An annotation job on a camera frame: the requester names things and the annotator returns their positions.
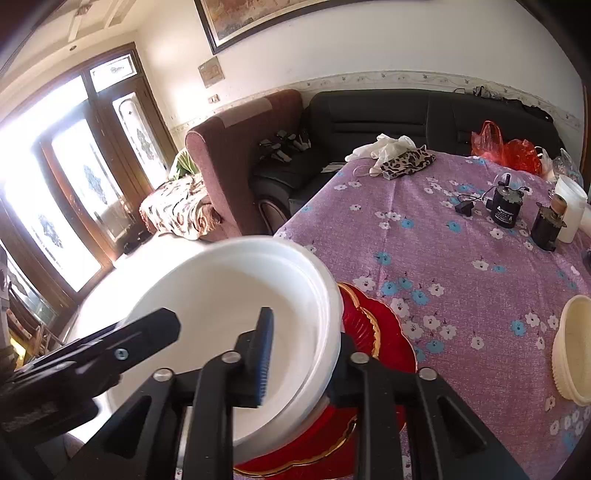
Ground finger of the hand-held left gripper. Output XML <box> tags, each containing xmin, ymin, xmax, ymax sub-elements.
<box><xmin>60</xmin><ymin>308</ymin><xmax>182</xmax><ymax>376</ymax></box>

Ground brown armchair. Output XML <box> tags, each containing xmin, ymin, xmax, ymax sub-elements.
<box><xmin>185</xmin><ymin>89</ymin><xmax>305</xmax><ymax>241</ymax></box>

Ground white cloth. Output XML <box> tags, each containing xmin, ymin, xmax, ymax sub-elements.
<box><xmin>345</xmin><ymin>134</ymin><xmax>416</xmax><ymax>169</ymax></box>

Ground green cloth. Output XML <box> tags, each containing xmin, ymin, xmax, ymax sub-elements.
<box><xmin>168</xmin><ymin>147</ymin><xmax>200</xmax><ymax>181</ymax></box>

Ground black leather sofa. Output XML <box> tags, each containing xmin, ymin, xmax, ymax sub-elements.
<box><xmin>249</xmin><ymin>89</ymin><xmax>566</xmax><ymax>217</ymax></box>

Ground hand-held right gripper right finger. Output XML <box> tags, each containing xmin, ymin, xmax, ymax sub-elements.
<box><xmin>325</xmin><ymin>333</ymin><xmax>529</xmax><ymax>480</ymax></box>

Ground orange plastic bag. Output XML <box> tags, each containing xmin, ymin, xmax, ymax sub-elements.
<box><xmin>501</xmin><ymin>138</ymin><xmax>544</xmax><ymax>176</ymax></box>

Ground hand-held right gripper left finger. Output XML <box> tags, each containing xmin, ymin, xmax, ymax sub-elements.
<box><xmin>55</xmin><ymin>306</ymin><xmax>275</xmax><ymax>480</ymax></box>

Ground red gold-rimmed plate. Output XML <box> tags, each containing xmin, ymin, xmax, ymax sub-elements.
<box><xmin>233</xmin><ymin>281</ymin><xmax>419</xmax><ymax>476</ymax></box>

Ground small black gadgets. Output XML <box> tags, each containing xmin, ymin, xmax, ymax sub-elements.
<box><xmin>257</xmin><ymin>130</ymin><xmax>314</xmax><ymax>163</ymax></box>

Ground clear plastic bag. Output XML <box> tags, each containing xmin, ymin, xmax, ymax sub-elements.
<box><xmin>542</xmin><ymin>147</ymin><xmax>583</xmax><ymax>185</ymax></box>

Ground wooden chair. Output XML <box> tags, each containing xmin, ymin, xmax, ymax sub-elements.
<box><xmin>8</xmin><ymin>277</ymin><xmax>63</xmax><ymax>358</ymax></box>

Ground cream ribbed bowl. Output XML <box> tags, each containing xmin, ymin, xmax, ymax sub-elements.
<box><xmin>551</xmin><ymin>294</ymin><xmax>591</xmax><ymax>407</ymax></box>

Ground leopard print cloth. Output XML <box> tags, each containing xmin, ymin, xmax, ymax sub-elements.
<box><xmin>375</xmin><ymin>144</ymin><xmax>437</xmax><ymax>181</ymax></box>

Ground wooden glass door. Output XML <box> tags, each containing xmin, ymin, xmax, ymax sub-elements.
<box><xmin>0</xmin><ymin>41</ymin><xmax>178</xmax><ymax>315</ymax></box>

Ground brown patterned blanket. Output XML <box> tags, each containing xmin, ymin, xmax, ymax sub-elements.
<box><xmin>139</xmin><ymin>173</ymin><xmax>227</xmax><ymax>241</ymax></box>

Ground small framed picture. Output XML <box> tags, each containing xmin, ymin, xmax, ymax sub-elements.
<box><xmin>198</xmin><ymin>56</ymin><xmax>225</xmax><ymax>88</ymax></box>

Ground purple floral tablecloth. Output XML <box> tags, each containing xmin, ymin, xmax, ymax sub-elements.
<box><xmin>272</xmin><ymin>150</ymin><xmax>591</xmax><ymax>480</ymax></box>

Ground white plastic jar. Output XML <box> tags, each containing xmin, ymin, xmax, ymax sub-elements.
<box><xmin>553</xmin><ymin>174</ymin><xmax>588</xmax><ymax>244</ymax></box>

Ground large framed picture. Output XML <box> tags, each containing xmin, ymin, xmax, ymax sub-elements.
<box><xmin>194</xmin><ymin>0</ymin><xmax>402</xmax><ymax>56</ymax></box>

